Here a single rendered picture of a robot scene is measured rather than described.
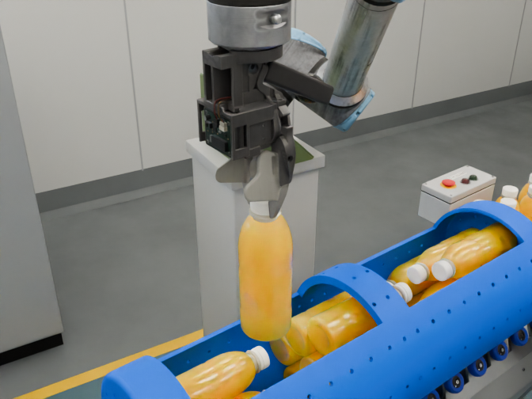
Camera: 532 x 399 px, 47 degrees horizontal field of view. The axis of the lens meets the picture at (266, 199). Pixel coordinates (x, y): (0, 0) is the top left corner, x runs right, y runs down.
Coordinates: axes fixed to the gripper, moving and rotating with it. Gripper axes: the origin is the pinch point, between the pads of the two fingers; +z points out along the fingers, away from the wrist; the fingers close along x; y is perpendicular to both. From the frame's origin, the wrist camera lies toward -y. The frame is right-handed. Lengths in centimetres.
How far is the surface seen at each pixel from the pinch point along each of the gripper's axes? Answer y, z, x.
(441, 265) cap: -45, 31, -4
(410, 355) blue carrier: -23.5, 33.2, 7.9
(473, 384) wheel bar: -49, 56, 6
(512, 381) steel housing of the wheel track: -61, 62, 8
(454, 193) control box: -85, 39, -30
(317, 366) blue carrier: -6.4, 28.7, 4.2
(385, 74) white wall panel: -306, 100, -253
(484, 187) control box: -97, 40, -29
